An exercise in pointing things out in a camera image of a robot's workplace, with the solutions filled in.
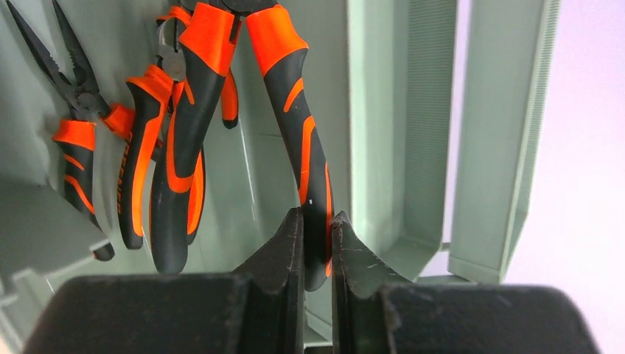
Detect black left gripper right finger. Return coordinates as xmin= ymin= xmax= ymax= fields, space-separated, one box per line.
xmin=332 ymin=211 xmax=408 ymax=353

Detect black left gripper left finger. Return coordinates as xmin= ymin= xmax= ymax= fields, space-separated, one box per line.
xmin=234 ymin=207 xmax=304 ymax=353

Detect translucent green plastic toolbox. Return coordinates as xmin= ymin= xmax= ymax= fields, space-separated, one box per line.
xmin=1 ymin=1 xmax=562 ymax=353

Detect orange black combination pliers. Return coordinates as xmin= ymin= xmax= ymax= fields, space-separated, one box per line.
xmin=116 ymin=4 xmax=240 ymax=251

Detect orange black cutting pliers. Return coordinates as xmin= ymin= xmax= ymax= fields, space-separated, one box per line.
xmin=148 ymin=0 xmax=335 ymax=293

